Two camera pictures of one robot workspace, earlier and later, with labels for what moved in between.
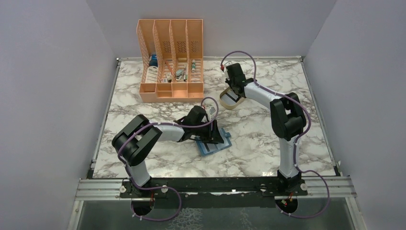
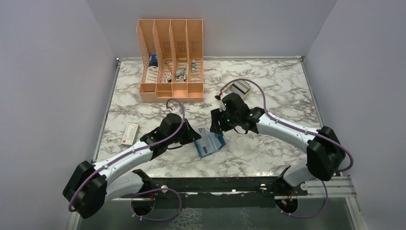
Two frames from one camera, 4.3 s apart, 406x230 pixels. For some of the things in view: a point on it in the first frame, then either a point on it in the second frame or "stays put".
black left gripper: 213,135 → 191,134
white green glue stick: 193,65 stays put
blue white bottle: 153,60 stays put
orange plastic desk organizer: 172,51 stays put
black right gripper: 229,81 → 218,125
